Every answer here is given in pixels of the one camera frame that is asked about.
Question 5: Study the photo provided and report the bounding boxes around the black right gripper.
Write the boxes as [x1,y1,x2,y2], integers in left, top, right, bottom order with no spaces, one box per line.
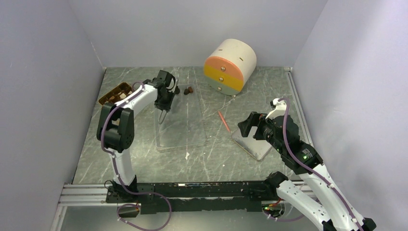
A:
[237,111,285,154]

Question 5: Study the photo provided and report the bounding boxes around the black metal tongs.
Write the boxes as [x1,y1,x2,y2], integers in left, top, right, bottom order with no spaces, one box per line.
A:
[158,86,180,125]

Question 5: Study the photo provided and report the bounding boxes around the silver tin lid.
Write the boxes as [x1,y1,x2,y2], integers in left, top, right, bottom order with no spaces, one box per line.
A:
[231,128,272,161]

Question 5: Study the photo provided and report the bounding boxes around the gold chocolate tin box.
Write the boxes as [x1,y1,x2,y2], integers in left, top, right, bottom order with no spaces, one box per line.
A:
[98,82,133,105]

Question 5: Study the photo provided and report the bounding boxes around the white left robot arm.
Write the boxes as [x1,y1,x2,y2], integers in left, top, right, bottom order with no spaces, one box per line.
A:
[96,82,179,202]

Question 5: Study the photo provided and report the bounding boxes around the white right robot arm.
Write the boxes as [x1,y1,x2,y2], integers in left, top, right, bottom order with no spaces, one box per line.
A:
[238,98,377,231]

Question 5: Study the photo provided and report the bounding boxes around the red pen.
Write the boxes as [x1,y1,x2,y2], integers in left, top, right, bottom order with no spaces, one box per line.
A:
[217,110,231,133]

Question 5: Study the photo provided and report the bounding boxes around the clear plastic tray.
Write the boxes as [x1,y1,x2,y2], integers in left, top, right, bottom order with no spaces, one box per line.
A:
[154,84,206,152]

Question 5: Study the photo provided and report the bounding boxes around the round pastel drawer cabinet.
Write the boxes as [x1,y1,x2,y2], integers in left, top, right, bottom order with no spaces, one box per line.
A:
[203,38,257,96]

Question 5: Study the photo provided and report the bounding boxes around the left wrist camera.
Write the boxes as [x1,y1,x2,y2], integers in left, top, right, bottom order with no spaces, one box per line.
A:
[155,70,176,90]

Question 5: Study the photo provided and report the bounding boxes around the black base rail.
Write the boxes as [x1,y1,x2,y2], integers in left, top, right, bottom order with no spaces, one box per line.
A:
[106,180,279,215]

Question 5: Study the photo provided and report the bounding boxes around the aluminium frame rail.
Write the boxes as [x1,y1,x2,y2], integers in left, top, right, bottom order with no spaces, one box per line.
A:
[50,184,107,231]

